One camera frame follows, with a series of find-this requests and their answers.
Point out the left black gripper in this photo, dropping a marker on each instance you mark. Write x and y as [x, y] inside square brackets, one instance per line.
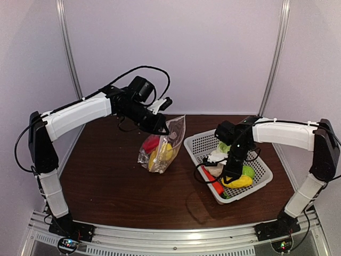
[159, 120]

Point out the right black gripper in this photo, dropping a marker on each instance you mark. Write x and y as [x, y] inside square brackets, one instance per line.
[235, 173]

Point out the yellow wrinkled squash toy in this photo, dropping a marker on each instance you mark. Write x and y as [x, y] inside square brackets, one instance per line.
[243, 181]

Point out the red pepper toy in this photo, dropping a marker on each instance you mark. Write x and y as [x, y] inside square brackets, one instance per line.
[150, 143]

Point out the green pepper toy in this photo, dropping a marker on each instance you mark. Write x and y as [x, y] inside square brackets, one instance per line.
[248, 171]

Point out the white plastic basket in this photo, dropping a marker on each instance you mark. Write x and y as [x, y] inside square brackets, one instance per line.
[200, 145]

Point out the clear dotted zip bag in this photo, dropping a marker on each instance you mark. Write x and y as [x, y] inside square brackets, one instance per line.
[158, 151]

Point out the yellow apple toy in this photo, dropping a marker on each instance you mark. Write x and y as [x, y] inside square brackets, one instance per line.
[166, 152]

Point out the yellow corn toy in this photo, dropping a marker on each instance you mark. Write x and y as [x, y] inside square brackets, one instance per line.
[156, 160]

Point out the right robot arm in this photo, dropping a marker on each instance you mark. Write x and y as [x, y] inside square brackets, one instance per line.
[317, 138]

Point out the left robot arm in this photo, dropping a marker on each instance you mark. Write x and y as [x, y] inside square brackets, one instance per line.
[45, 128]

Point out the orange carrot toy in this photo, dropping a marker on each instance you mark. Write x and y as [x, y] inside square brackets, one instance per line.
[217, 186]

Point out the green lettuce leaf toy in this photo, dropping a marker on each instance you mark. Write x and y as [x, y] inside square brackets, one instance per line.
[224, 195]

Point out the white cauliflower toy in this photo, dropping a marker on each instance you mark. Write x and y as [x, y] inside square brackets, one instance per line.
[223, 148]

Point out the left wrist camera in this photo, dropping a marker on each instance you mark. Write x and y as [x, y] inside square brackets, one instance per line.
[160, 105]

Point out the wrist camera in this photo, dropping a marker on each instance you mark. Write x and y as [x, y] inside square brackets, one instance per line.
[215, 158]
[160, 105]

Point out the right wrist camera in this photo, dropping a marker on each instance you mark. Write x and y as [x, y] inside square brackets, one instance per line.
[215, 158]

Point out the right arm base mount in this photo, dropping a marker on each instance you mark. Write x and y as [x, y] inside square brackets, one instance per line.
[284, 225]

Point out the aluminium front rail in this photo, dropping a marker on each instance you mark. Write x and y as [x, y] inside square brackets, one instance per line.
[233, 240]

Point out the left aluminium frame post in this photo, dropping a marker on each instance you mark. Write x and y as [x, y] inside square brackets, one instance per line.
[60, 8]

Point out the aluminium frame post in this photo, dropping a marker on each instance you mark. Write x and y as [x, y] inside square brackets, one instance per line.
[60, 8]
[279, 43]

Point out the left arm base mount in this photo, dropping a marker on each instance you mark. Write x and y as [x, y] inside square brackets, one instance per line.
[74, 230]

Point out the right aluminium frame post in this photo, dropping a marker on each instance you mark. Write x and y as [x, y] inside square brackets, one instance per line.
[279, 43]

